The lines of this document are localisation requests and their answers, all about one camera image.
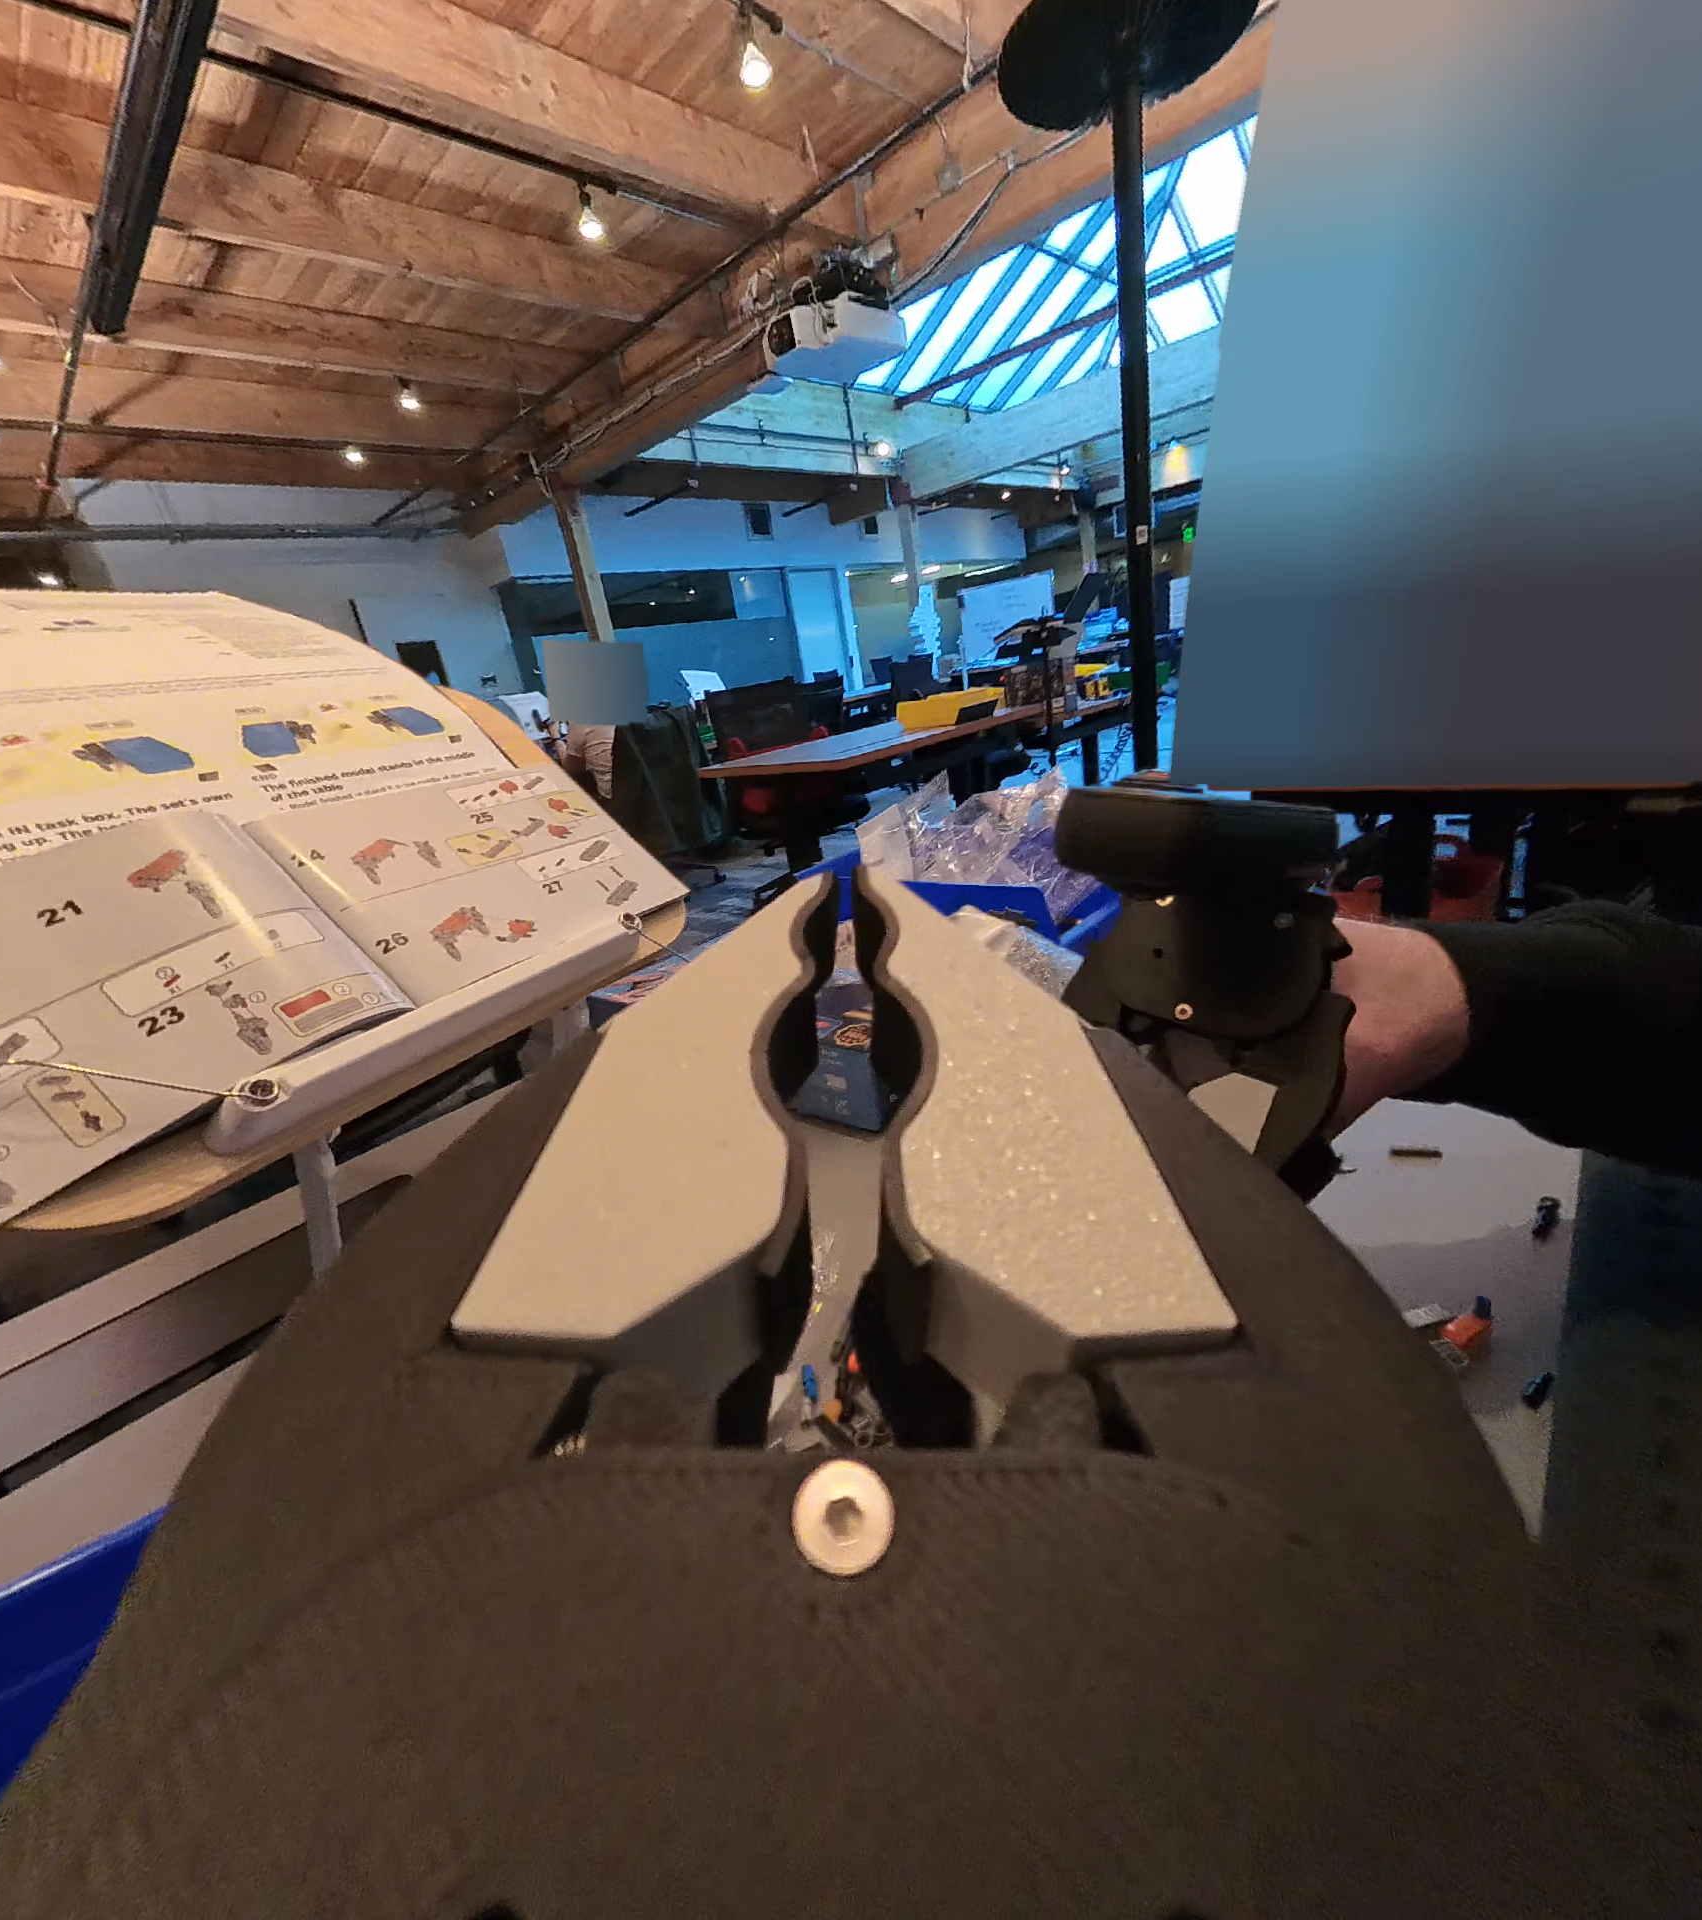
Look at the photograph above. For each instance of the dark blue toy set box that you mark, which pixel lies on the dark blue toy set box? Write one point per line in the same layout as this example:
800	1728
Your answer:
844	1051

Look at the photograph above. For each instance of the ceiling projector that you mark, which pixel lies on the ceiling projector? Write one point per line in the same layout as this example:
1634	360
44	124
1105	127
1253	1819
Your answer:
837	338

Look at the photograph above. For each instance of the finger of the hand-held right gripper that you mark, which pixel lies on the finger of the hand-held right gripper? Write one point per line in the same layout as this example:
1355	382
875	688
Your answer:
1240	1110

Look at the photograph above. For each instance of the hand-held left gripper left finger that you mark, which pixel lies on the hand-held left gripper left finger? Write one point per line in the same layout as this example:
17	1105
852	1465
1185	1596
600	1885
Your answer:
611	1200

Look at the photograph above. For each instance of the printed instruction sheet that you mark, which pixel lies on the printed instruction sheet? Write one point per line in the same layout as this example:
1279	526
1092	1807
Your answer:
117	661

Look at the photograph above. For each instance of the far wooden desk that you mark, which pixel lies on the far wooden desk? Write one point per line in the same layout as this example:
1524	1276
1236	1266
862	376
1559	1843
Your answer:
850	742

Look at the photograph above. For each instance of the white board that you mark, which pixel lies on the white board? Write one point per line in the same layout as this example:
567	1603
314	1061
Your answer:
1004	615

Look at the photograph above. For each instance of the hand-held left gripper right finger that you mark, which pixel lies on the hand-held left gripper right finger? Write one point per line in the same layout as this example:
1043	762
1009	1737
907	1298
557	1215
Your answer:
1076	1200

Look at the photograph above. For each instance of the black office chair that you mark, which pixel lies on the black office chair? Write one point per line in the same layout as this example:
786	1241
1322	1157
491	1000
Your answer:
768	721

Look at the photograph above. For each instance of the row of ceiling spot lights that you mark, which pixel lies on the row of ceiling spot lights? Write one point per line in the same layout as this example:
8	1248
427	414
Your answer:
754	63

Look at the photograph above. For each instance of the grey desk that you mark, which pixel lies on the grey desk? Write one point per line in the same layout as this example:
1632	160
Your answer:
1450	1274

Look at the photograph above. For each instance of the small orange blue brick piece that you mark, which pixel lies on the small orange blue brick piece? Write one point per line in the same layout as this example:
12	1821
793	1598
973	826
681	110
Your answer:
1463	1322

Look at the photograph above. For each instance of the clear plastic bags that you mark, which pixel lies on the clear plastic bags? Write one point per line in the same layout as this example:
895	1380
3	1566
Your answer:
971	824

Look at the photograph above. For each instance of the person's right hand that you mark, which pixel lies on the person's right hand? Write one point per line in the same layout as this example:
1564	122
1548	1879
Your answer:
1398	1005

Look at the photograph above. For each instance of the person's right forearm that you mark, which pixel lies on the person's right forearm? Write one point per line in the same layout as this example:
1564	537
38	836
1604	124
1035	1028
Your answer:
1617	1034

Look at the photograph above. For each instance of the white book stand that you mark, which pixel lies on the white book stand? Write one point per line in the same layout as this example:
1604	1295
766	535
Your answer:
386	1034

